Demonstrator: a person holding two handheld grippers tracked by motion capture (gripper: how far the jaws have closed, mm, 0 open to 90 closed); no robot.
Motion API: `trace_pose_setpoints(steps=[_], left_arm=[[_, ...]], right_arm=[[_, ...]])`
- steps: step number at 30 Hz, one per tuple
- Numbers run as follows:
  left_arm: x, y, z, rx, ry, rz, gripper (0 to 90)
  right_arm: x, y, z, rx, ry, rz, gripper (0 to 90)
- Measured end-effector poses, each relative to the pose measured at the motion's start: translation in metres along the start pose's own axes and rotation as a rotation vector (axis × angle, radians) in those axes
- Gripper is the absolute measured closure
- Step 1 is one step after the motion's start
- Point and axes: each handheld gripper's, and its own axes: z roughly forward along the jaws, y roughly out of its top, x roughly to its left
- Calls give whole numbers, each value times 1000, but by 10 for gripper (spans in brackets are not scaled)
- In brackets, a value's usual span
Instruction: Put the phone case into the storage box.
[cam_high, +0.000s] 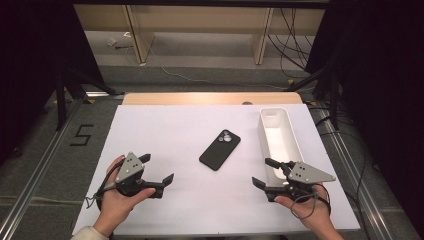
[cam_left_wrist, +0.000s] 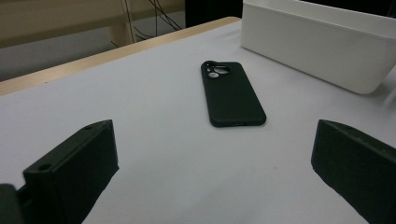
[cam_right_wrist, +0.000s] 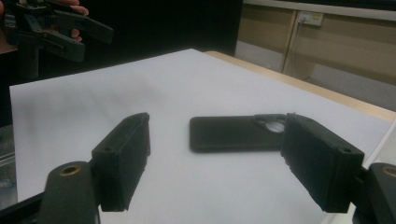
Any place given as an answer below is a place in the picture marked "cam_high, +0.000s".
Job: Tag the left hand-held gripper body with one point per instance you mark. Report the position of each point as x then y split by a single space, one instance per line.
129 167

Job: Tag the wooden table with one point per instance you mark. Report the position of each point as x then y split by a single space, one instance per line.
186 98

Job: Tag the person's left hand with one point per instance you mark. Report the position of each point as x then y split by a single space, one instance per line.
115 205

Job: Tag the white board mat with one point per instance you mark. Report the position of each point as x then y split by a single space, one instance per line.
173 206

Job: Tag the person's right hand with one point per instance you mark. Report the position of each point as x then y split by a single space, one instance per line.
315 213

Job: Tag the aluminium floor rail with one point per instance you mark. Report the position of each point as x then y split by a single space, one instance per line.
40 173
353 166

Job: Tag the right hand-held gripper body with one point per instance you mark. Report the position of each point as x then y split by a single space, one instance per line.
308 175

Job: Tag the yellow tape piece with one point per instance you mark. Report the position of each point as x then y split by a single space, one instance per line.
90 101
291 81
313 103

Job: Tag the beige wooden shelf unit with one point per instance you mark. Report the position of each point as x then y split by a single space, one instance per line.
200 20

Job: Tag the small white floor scrap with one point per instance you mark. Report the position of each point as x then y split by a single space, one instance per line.
111 41

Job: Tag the white plastic bin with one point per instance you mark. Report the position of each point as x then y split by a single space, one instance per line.
278 143

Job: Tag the black metal stand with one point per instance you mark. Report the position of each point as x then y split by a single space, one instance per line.
60 100
334 100

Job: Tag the black curtain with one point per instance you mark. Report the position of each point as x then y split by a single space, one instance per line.
383 83
30 66

